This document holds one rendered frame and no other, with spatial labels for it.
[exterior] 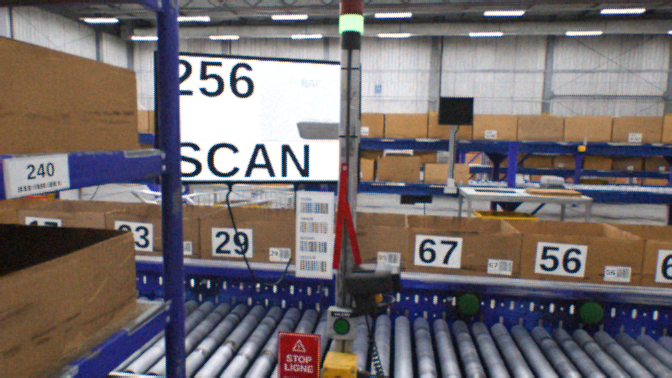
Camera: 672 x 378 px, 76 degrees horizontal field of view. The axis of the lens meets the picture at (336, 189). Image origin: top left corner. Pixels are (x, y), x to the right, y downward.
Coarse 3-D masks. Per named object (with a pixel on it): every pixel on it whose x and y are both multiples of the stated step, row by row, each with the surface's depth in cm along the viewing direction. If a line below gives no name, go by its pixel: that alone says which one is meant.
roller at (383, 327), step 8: (384, 320) 147; (376, 328) 143; (384, 328) 141; (376, 336) 137; (384, 336) 135; (384, 344) 130; (376, 352) 126; (384, 352) 125; (384, 360) 121; (384, 368) 117
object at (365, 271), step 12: (372, 264) 95; (348, 276) 91; (360, 276) 90; (372, 276) 90; (384, 276) 90; (396, 276) 89; (348, 288) 91; (360, 288) 90; (372, 288) 90; (384, 288) 90; (396, 288) 90; (360, 300) 92; (372, 300) 92; (360, 312) 92; (372, 312) 92
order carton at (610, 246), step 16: (512, 224) 177; (528, 224) 176; (544, 224) 175; (560, 224) 174; (576, 224) 173; (592, 224) 172; (608, 224) 168; (528, 240) 149; (544, 240) 148; (560, 240) 147; (576, 240) 146; (592, 240) 146; (608, 240) 145; (624, 240) 144; (640, 240) 144; (528, 256) 149; (592, 256) 146; (608, 256) 146; (624, 256) 145; (640, 256) 144; (528, 272) 150; (592, 272) 147; (640, 272) 145
